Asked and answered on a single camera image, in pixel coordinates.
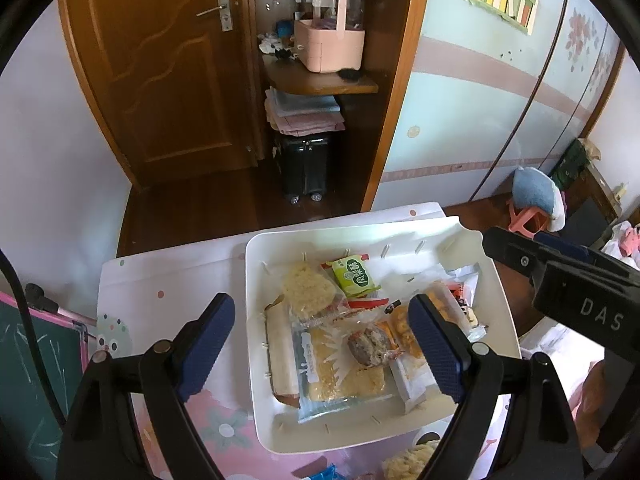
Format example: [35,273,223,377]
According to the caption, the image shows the white plastic bin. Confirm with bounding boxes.
[244,216,523,455]

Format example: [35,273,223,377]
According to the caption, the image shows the orange snack packets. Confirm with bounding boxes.
[427,279,482,333]

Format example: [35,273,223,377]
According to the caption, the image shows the black suitcase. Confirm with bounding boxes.
[273,132,334,206]

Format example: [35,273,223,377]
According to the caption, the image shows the black cable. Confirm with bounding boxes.
[0,249,68,428]

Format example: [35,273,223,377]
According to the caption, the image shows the white snack packet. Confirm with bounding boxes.
[387,355,447,414]

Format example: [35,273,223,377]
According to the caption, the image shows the green chalkboard pink frame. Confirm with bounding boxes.
[0,282,99,480]

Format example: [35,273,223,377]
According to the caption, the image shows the pink handled basket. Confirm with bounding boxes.
[293,0,367,74]

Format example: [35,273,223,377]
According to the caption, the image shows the orange cracker packet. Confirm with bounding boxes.
[384,305,426,359]

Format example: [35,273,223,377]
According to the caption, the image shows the green bag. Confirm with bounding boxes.
[550,139,602,196]

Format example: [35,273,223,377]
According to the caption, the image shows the stack of folded towels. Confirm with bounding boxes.
[263,87,347,137]

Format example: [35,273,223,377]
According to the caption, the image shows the black white toy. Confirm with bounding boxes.
[257,34,297,61]

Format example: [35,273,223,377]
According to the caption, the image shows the small black white snack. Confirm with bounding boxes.
[462,306,488,342]

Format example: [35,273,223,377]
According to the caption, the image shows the round oat cake packet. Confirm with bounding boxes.
[280,260,347,322]

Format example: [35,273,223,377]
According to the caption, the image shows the clear yellow bread packet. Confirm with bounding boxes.
[291,322,388,423]

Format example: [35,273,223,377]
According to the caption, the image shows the white cloth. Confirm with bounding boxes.
[546,189,569,232]

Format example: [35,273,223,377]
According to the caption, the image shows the pink plastic stool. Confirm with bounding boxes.
[506,195,557,237]

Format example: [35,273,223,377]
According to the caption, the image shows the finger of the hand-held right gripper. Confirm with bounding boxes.
[482,226,551,288]
[536,231,608,258]

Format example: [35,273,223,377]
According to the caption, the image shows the brown wooden door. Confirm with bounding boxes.
[57,0,262,192]

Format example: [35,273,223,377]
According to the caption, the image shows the pink plastic bag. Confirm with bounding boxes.
[601,220,640,263]

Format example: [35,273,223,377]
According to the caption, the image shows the round brown cake packet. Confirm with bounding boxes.
[347,325,396,367]

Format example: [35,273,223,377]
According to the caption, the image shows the blue snack packet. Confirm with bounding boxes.
[292,462,342,480]

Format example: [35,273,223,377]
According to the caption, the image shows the green snack packet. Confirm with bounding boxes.
[320,255,383,299]

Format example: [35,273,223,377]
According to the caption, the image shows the pastel sliding wardrobe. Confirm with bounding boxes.
[372,0,629,212]

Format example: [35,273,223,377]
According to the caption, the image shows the wooden shelf board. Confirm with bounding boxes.
[261,54,380,96]

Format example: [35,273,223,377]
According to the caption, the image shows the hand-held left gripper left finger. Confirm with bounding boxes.
[55,292,236,480]

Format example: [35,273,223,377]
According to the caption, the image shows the red strip snack packet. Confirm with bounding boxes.
[345,295,392,312]

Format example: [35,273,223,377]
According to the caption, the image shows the pale oat cake packet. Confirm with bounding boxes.
[381,439,442,480]

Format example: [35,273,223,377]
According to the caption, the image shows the dark wooden cabinet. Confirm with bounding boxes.
[564,160,632,248]

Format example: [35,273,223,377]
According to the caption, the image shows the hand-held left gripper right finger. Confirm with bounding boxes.
[407,294,586,480]

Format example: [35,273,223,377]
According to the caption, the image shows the wooden open cabinet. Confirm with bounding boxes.
[244,0,436,213]

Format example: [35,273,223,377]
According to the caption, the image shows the long bread roll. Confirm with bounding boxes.
[264,302,304,409]

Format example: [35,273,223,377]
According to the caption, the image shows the metal door handle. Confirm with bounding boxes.
[196,0,234,32]

